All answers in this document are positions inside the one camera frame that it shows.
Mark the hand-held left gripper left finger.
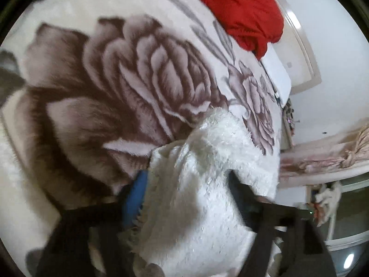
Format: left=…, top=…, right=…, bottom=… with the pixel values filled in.
left=35, top=170, right=150, bottom=277

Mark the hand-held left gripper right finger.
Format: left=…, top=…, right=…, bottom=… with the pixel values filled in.
left=226, top=172, right=338, bottom=277

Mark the white fluffy towel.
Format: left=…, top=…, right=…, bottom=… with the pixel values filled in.
left=118, top=107, right=284, bottom=277

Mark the tied pink floral curtain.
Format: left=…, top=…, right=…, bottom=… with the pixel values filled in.
left=278, top=120, right=369, bottom=189

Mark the white plush toy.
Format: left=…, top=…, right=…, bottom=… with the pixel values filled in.
left=314, top=180, right=343, bottom=227

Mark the nightstand clutter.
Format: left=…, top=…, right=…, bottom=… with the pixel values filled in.
left=284, top=98, right=296, bottom=148

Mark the floral plush blanket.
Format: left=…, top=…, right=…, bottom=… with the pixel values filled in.
left=0, top=0, right=289, bottom=277

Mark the white pillow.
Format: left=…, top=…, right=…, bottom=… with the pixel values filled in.
left=259, top=42, right=292, bottom=99

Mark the red quilt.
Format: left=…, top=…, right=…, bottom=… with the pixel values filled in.
left=173, top=0, right=284, bottom=61

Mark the white window frame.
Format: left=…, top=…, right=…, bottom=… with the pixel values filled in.
left=306, top=176, right=369, bottom=254

